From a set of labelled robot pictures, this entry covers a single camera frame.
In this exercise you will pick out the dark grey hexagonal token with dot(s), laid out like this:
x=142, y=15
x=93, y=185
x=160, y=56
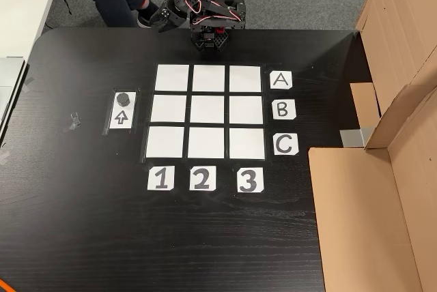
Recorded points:
x=123, y=98

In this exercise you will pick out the white paper grid square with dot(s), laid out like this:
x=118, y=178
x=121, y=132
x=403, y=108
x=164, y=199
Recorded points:
x=168, y=108
x=247, y=143
x=165, y=142
x=207, y=109
x=209, y=78
x=172, y=77
x=245, y=78
x=246, y=110
x=206, y=143

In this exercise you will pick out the red and black clamp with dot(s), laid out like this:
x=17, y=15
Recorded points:
x=219, y=29

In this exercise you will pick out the white arrow paper sheet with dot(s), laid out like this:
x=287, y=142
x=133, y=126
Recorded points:
x=114, y=125

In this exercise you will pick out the paper sheet letter A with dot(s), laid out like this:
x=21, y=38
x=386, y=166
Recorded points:
x=274, y=85

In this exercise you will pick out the crumpled grey tape piece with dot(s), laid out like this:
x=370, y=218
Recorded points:
x=72, y=123

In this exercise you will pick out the white desk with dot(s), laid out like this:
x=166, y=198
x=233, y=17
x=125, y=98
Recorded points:
x=20, y=9

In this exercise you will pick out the paper sheet number 2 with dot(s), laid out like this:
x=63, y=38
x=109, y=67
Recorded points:
x=193, y=169

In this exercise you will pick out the paper sheet letter B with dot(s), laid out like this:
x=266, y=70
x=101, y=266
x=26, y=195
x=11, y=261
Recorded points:
x=292, y=114

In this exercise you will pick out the paper sheet number 1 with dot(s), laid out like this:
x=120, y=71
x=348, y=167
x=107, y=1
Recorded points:
x=152, y=177

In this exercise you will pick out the paper sheet number 3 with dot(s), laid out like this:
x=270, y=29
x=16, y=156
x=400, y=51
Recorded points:
x=240, y=171

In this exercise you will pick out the paper sheet letter C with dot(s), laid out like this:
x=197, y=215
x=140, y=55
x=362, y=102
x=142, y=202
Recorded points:
x=294, y=136

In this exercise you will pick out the large brown cardboard box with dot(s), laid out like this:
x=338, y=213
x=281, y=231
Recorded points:
x=362, y=220

